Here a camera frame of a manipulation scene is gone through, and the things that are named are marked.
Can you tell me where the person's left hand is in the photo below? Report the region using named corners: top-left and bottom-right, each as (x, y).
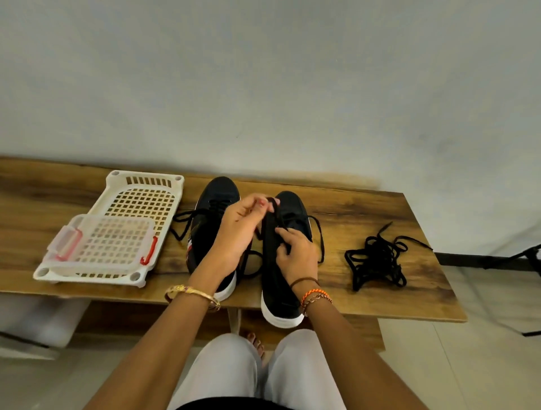
top-left (188, 193), bottom-right (281, 293)

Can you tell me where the person's right hand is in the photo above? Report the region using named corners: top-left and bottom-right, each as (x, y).
top-left (274, 225), bottom-right (323, 289)

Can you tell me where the black sneaker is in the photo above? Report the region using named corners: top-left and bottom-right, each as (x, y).
top-left (259, 189), bottom-right (316, 331)
top-left (185, 175), bottom-right (243, 304)

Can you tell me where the black shoelace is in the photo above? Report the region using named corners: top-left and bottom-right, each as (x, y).
top-left (342, 220), bottom-right (434, 294)
top-left (342, 237), bottom-right (409, 294)

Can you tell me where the person's left forearm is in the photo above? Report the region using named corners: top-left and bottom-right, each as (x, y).
top-left (83, 286), bottom-right (223, 410)

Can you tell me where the person's right forearm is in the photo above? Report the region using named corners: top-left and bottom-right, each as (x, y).
top-left (294, 283), bottom-right (429, 410)

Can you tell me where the person's black shirt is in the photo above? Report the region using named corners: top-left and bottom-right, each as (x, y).
top-left (176, 396), bottom-right (294, 410)

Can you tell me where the white plastic lattice basket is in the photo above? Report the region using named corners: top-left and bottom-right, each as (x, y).
top-left (32, 169), bottom-right (186, 289)

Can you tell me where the white box under table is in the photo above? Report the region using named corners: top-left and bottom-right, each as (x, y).
top-left (0, 292), bottom-right (86, 361)

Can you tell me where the black tripod stand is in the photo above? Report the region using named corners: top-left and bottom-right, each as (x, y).
top-left (506, 242), bottom-right (541, 338)

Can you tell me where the orange braided bracelet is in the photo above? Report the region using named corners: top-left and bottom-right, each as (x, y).
top-left (298, 286), bottom-right (335, 318)

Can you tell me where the gold bracelet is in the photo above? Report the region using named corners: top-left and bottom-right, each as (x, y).
top-left (163, 283), bottom-right (223, 314)

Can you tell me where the clear container with red handles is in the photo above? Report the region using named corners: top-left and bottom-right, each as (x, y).
top-left (43, 212), bottom-right (161, 277)

